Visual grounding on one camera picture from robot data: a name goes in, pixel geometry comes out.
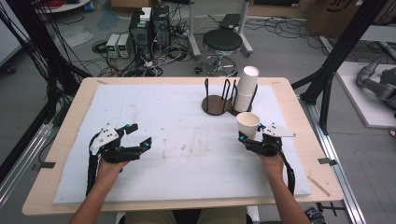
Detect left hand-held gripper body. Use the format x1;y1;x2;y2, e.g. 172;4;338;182
89;123;144;164

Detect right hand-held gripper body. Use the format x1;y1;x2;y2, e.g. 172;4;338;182
246;121;297;158

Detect single white paper cup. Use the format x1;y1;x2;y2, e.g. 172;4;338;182
235;111;261;141

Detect stack of white paper cups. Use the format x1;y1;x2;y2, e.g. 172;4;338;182
233;65;260;113

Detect black wire cup holder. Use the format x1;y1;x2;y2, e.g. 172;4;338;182
201;77;259;118

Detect person's right hand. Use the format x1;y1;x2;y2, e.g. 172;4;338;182
256;152;286;179

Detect person's left hand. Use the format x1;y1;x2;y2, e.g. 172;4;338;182
97;158;130;185

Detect white foam mat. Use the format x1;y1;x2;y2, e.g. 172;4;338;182
52;83;312;204

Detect black tape strip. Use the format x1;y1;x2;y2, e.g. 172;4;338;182
318;157;338;167
31;161;57;172

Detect thin wooden stick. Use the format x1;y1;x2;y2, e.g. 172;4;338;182
307;175;332;198

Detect person's khaki trousers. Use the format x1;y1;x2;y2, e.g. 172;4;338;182
124;207;248;224

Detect small electronic board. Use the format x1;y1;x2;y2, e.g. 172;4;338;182
304;206;326;224

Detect grey bench power supply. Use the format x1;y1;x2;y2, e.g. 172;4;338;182
117;33;134;59
106;33;120;59

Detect white metal stand leg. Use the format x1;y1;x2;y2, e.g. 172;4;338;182
236;0;255;58
186;0;203;60

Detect black computer tower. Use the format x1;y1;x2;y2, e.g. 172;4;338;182
128;10;153;61
151;5;172;50

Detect black round stool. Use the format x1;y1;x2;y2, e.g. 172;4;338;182
201;28;245;78

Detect white floor board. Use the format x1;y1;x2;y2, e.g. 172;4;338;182
335;61;396;129

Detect flat black device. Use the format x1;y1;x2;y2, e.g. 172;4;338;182
219;13;241;31

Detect small white box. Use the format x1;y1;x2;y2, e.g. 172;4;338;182
139;7;152;22

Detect brown cardboard box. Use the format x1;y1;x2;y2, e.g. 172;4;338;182
306;0;396;38

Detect black sleeved gripper cable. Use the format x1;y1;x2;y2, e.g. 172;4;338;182
278;148;296;196
86;134;101;197

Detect aluminium floor rail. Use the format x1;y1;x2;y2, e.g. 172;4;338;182
0;122;54;206
298;96;367;224

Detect tangle of floor cables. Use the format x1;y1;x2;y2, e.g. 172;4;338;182
90;40;194;78

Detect black metal frame post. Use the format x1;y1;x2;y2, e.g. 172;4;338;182
290;0;389;134
6;0;92;125

